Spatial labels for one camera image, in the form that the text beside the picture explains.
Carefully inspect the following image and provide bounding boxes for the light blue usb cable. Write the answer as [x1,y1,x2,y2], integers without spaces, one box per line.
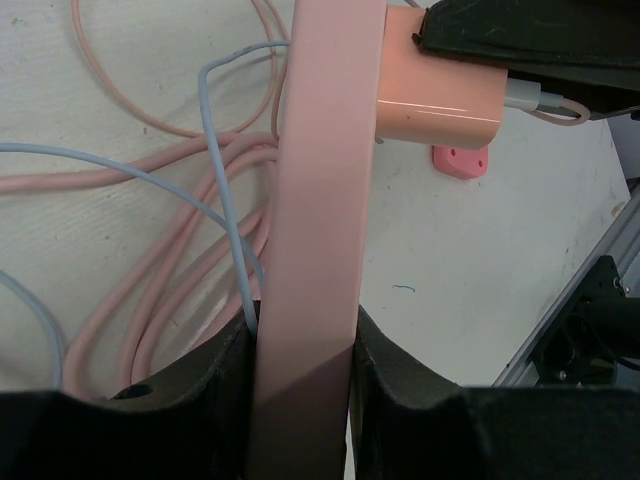
[0,40,291,391]

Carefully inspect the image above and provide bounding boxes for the aluminium front rail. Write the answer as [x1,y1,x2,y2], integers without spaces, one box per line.
[494,193,639,387]

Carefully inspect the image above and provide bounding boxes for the orange charger plug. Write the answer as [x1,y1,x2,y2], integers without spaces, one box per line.
[376,6,507,150]

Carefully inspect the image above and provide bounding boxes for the pink socket adapter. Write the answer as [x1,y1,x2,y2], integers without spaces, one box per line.
[432,146,489,180]

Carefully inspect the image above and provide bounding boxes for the thick pink power cord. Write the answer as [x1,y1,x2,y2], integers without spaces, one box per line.
[0,132,281,396]

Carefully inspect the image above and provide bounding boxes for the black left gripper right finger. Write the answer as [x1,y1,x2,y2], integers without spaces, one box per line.
[350,310,639,479]

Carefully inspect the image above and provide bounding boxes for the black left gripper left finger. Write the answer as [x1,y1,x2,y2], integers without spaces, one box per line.
[1,315,255,479]

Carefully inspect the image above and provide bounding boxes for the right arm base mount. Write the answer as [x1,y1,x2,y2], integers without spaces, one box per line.
[529,254,640,389]

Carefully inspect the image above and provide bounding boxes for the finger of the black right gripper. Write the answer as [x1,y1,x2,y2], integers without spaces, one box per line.
[413,0,639,92]

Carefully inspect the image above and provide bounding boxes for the pink power strip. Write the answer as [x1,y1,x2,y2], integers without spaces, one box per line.
[245,1,386,479]

